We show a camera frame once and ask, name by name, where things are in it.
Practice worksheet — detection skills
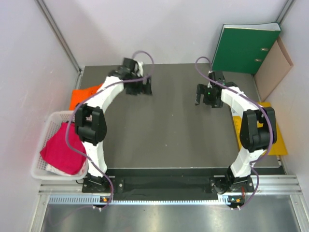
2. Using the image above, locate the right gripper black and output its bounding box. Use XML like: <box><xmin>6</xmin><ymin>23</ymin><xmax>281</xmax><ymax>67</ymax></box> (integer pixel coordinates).
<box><xmin>195</xmin><ymin>84</ymin><xmax>223</xmax><ymax>108</ymax></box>

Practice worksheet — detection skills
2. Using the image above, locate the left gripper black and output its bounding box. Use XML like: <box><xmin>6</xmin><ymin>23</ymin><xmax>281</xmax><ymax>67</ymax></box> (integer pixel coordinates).
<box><xmin>125</xmin><ymin>73</ymin><xmax>151</xmax><ymax>96</ymax></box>

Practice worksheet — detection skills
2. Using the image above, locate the orange t shirt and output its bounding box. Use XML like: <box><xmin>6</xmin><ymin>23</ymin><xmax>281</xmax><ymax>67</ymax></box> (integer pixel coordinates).
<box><xmin>69</xmin><ymin>84</ymin><xmax>102</xmax><ymax>111</ymax></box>

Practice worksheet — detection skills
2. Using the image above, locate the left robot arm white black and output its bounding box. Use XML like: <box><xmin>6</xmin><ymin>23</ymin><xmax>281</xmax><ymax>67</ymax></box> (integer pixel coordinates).
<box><xmin>74</xmin><ymin>58</ymin><xmax>151</xmax><ymax>192</ymax></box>

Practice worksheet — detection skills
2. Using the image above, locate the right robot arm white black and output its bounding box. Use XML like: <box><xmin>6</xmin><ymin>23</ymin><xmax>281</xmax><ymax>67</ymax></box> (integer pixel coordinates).
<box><xmin>195</xmin><ymin>71</ymin><xmax>277</xmax><ymax>194</ymax></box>

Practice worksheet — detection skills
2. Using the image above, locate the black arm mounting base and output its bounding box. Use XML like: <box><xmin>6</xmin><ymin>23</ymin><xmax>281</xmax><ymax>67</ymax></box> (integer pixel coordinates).
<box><xmin>82</xmin><ymin>168</ymin><xmax>254</xmax><ymax>200</ymax></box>

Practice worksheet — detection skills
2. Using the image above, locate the beige paper folder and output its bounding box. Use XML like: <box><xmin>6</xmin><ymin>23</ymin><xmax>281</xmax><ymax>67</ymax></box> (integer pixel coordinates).
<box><xmin>254</xmin><ymin>37</ymin><xmax>294</xmax><ymax>102</ymax></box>

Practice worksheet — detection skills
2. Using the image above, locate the yellow plastic folder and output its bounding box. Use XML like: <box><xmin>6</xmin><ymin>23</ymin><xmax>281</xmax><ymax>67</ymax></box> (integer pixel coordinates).
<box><xmin>231</xmin><ymin>102</ymin><xmax>287</xmax><ymax>156</ymax></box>

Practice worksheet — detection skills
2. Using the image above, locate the magenta t shirt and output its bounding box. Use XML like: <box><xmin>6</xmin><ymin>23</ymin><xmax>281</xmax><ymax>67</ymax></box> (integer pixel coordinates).
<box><xmin>40</xmin><ymin>122</ymin><xmax>86</xmax><ymax>175</ymax></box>

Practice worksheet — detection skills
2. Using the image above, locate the white t shirt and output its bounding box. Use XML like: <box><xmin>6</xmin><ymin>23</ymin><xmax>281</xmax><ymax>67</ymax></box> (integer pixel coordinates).
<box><xmin>46</xmin><ymin>164</ymin><xmax>70</xmax><ymax>176</ymax></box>

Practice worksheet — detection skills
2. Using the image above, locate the white plastic basket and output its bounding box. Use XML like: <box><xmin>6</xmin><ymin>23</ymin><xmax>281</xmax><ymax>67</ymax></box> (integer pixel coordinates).
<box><xmin>31</xmin><ymin>111</ymin><xmax>88</xmax><ymax>181</ymax></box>

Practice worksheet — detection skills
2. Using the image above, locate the green ring binder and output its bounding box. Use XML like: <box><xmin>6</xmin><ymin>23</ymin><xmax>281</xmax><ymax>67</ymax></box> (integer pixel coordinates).
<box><xmin>212</xmin><ymin>22</ymin><xmax>281</xmax><ymax>74</ymax></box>

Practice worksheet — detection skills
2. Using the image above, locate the aluminium frame rail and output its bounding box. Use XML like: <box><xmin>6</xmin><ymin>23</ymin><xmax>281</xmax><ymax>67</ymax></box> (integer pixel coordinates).
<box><xmin>34</xmin><ymin>0</ymin><xmax>82</xmax><ymax>73</ymax></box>

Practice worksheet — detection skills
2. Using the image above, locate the grey slotted cable duct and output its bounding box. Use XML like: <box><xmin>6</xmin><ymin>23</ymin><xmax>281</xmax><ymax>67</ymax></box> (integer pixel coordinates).
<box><xmin>48</xmin><ymin>195</ymin><xmax>240</xmax><ymax>205</ymax></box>

